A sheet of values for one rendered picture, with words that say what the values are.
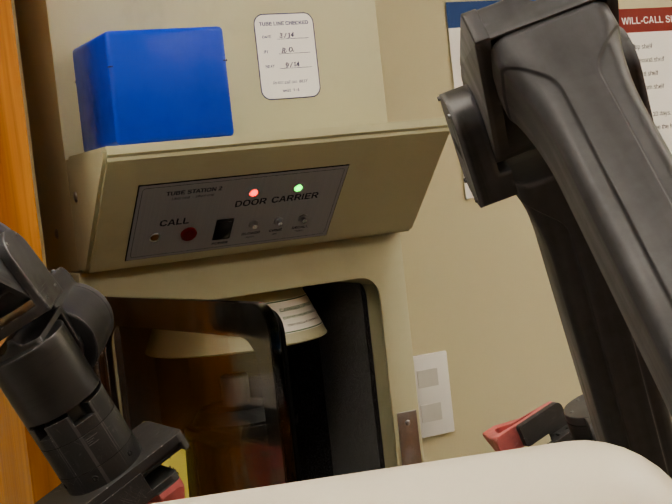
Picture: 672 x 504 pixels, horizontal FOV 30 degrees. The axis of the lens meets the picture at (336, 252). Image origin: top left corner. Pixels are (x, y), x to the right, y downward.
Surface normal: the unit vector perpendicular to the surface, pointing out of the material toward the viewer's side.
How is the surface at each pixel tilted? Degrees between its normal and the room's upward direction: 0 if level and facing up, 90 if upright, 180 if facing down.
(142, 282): 90
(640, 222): 56
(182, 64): 90
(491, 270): 90
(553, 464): 25
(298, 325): 67
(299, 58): 90
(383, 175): 135
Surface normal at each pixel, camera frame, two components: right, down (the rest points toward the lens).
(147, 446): -0.46, -0.85
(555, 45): -0.22, -0.49
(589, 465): -0.03, -0.88
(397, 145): 0.40, 0.70
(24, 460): -0.88, 0.12
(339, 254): 0.45, 0.00
